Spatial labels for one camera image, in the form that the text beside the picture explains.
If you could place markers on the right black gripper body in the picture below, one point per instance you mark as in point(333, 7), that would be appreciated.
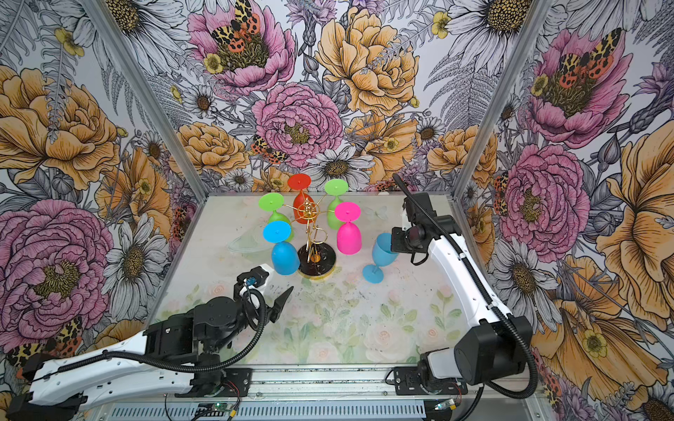
point(404, 241)

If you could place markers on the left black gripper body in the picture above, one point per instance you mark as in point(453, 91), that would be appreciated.
point(247, 310)

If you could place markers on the light blue wine glass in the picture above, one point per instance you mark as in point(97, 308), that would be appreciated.
point(382, 256)

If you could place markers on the pink wine glass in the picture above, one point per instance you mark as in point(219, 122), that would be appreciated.
point(349, 237)

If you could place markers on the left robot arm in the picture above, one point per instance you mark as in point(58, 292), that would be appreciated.
point(187, 354)

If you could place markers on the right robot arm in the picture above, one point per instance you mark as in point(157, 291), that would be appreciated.
point(496, 349)

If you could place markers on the blue wine glass left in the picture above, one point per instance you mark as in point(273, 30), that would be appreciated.
point(284, 256)

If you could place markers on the green wine glass back right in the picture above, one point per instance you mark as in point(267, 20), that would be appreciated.
point(335, 188)

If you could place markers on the green wine glass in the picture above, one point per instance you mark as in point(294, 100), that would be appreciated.
point(335, 188)
point(273, 208)

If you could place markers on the red wine glass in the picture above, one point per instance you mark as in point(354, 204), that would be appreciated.
point(301, 200)

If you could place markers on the green wine glass left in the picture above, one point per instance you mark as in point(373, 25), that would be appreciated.
point(273, 208)

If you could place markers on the small green circuit board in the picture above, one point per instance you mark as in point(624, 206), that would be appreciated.
point(216, 410)

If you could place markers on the right small circuit board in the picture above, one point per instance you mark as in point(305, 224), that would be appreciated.
point(449, 404)

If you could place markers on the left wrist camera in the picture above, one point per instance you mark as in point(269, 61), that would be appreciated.
point(257, 278)

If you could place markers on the gold wire wine glass rack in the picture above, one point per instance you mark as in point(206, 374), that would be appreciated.
point(317, 258)

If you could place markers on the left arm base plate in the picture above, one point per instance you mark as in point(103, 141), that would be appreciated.
point(230, 382)

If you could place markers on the aluminium front rail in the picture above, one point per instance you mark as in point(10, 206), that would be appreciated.
point(284, 383)

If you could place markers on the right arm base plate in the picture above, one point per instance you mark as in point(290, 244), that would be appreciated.
point(415, 381)

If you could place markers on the right aluminium corner post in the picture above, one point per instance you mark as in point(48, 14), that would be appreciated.
point(526, 42)

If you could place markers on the aluminium corner post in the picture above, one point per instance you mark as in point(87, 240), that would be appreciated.
point(130, 68)
point(526, 42)

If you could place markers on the left aluminium corner post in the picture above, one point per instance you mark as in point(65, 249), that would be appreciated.
point(130, 68)

